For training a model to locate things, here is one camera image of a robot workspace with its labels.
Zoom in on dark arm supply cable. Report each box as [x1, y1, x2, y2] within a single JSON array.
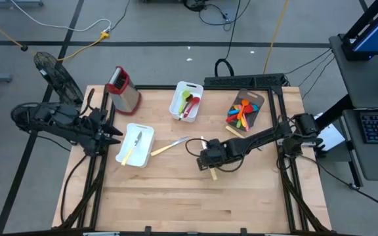
[[60, 152, 90, 224]]

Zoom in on orange silicone spatula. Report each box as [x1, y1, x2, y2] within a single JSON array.
[[236, 99, 251, 121]]

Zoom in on white plastic bin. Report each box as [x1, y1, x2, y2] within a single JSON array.
[[115, 123, 156, 168], [168, 81, 204, 123]]

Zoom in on black floor cable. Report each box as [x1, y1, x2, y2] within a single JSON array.
[[299, 153, 378, 216]]

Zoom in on grey translucent plastic bin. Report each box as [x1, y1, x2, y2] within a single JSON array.
[[226, 88, 265, 132]]

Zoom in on black cable bundle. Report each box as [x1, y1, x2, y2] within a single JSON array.
[[182, 0, 252, 32]]

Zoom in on white paper sheet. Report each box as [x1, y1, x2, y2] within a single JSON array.
[[313, 112, 341, 151]]

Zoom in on yellow extension cable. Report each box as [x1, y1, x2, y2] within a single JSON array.
[[56, 31, 110, 62]]

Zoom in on red silicone spatula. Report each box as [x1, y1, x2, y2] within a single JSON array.
[[225, 106, 254, 124]]

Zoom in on black looped cable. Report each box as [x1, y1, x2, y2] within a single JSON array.
[[213, 0, 242, 78]]

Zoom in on white floor cable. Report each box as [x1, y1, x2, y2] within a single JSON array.
[[10, 0, 112, 33]]

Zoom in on brown wooden spoon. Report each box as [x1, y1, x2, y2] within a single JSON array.
[[178, 94, 194, 121]]

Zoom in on lime green silicone spoon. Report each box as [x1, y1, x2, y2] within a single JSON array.
[[178, 90, 192, 116]]

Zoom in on yellow hanging cable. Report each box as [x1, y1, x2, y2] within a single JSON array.
[[262, 0, 290, 75]]

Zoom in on thin black cable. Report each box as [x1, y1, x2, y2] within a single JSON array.
[[301, 56, 336, 100], [283, 48, 333, 76], [298, 52, 335, 88]]

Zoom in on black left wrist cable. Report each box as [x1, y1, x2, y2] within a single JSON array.
[[81, 87, 96, 115]]

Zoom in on black aluminium table frame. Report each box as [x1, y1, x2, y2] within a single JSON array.
[[57, 84, 333, 234]]

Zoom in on grey equipment cart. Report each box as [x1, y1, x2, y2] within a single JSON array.
[[306, 32, 378, 191]]

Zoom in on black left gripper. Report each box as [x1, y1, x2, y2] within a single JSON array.
[[83, 108, 123, 157]]

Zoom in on black floor fan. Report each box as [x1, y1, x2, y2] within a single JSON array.
[[33, 51, 85, 108]]

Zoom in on red silicone spoon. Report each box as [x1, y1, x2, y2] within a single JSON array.
[[182, 96, 201, 119]]

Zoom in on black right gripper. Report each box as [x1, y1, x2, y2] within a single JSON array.
[[197, 139, 241, 171]]

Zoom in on yellow silicone spatula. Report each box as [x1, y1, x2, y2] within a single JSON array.
[[233, 104, 246, 128]]

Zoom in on black perforated power box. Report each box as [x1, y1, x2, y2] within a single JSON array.
[[203, 73, 288, 89]]

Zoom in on steel box grater red trim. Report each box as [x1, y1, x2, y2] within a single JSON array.
[[104, 65, 142, 116]]

